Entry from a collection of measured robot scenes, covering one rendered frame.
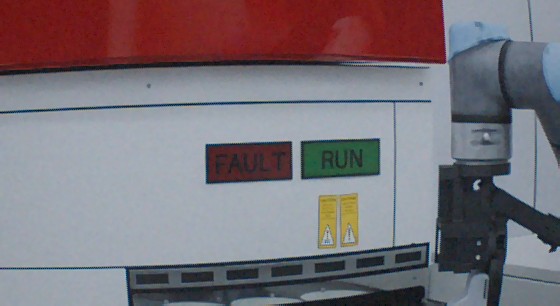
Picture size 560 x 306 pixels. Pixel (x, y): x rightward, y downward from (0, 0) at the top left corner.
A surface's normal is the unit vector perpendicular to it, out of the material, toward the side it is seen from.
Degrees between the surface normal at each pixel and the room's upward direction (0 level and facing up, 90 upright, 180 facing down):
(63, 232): 90
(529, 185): 90
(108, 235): 90
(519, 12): 90
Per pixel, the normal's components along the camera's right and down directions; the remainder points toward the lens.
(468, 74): -0.65, 0.04
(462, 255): -0.05, 0.05
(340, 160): 0.47, 0.04
